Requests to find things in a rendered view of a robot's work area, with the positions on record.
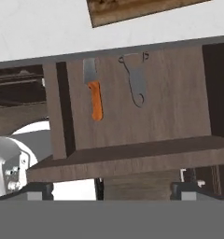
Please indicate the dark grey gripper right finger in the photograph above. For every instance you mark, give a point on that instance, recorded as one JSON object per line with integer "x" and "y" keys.
{"x": 183, "y": 188}

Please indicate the brown wooden cutting board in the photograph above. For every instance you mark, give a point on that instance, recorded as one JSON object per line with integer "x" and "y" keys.
{"x": 138, "y": 8}

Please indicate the white round object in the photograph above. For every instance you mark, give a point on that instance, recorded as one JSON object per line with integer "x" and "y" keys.
{"x": 39, "y": 140}

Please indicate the grey metal peeler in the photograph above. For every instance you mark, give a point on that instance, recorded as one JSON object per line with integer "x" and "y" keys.
{"x": 138, "y": 81}

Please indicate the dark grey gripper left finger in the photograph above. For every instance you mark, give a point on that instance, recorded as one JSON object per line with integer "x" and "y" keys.
{"x": 39, "y": 189}

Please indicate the dark wooden shelf unit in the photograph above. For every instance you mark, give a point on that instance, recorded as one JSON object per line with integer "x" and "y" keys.
{"x": 166, "y": 124}

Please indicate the silver round metal object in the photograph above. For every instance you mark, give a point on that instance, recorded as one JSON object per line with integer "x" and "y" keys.
{"x": 5, "y": 165}

